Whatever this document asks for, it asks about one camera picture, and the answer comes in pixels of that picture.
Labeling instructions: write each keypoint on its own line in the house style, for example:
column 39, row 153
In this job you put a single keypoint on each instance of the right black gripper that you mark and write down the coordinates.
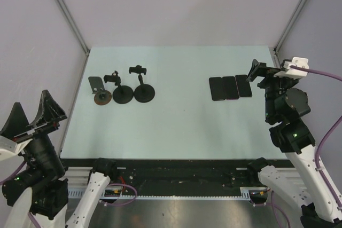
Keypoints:
column 259, row 69

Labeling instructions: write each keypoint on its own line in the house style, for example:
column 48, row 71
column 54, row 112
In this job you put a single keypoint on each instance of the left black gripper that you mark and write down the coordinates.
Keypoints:
column 50, row 111

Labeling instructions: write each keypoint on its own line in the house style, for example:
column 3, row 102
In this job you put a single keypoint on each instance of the white silver phone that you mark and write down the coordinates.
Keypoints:
column 243, row 86

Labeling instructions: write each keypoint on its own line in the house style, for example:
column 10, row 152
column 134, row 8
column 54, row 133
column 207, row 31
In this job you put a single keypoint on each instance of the purple phone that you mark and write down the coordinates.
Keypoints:
column 230, row 87

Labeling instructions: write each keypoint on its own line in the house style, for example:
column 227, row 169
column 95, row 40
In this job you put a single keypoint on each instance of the black phone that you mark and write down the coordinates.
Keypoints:
column 217, row 88

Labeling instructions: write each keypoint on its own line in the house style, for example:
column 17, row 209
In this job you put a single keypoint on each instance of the rusty base phone stand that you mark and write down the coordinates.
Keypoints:
column 101, row 95

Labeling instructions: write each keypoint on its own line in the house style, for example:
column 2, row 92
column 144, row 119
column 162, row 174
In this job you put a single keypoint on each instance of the black stand holding purple phone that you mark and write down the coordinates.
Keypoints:
column 123, row 94

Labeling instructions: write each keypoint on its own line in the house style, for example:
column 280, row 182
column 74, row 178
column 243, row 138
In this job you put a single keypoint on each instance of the black stand holding white phone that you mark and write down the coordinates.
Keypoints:
column 143, row 93

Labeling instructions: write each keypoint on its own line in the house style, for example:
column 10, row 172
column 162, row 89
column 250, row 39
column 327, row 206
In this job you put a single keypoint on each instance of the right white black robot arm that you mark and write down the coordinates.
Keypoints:
column 320, row 201

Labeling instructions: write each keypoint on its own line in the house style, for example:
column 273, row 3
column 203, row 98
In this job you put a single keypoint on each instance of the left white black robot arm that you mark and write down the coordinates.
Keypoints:
column 38, row 191

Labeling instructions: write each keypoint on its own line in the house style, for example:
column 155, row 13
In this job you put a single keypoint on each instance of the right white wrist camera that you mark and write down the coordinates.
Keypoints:
column 294, row 68

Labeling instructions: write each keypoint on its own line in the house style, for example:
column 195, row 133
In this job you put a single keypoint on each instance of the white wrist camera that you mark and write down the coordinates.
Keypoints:
column 294, row 68
column 10, row 148

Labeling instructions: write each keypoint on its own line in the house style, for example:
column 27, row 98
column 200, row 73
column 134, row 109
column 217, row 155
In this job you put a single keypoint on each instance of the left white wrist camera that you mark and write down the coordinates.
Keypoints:
column 10, row 148

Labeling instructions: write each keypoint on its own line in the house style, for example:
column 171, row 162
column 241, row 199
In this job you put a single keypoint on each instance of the right aluminium frame post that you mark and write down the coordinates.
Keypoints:
column 290, row 24

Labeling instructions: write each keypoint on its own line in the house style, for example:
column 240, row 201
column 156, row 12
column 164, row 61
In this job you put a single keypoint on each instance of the aluminium frame post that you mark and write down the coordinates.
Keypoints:
column 61, row 4
column 290, row 24

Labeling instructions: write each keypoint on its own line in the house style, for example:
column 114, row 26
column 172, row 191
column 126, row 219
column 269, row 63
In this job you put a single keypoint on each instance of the left aluminium frame post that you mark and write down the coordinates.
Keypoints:
column 61, row 4

